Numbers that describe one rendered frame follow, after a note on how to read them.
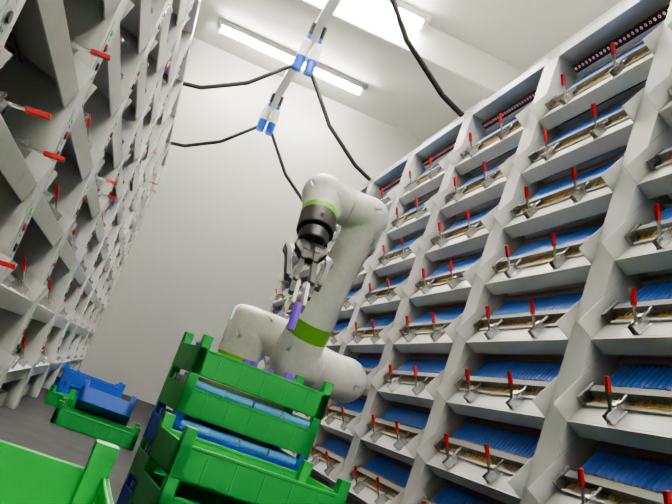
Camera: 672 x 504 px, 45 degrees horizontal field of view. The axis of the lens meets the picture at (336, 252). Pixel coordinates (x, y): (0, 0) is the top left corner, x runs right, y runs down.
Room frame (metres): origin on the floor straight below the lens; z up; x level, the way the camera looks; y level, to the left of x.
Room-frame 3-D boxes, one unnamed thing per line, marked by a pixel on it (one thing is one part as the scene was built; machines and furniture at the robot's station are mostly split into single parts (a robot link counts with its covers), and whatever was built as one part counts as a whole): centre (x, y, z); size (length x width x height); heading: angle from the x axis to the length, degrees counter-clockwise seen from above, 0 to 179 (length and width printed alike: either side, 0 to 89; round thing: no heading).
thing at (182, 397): (1.80, 0.08, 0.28); 0.30 x 0.20 x 0.08; 109
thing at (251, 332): (2.56, 0.16, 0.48); 0.16 x 0.13 x 0.19; 114
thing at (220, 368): (1.80, 0.08, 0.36); 0.30 x 0.20 x 0.08; 109
